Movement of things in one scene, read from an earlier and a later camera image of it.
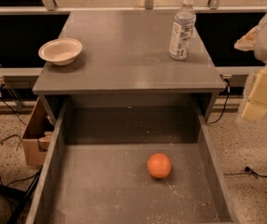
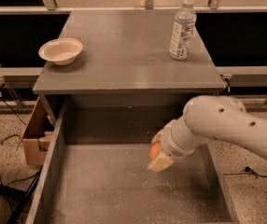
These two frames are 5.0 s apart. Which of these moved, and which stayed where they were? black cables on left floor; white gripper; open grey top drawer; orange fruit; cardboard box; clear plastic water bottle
Moved: white gripper; orange fruit
Stayed: clear plastic water bottle; open grey top drawer; cardboard box; black cables on left floor
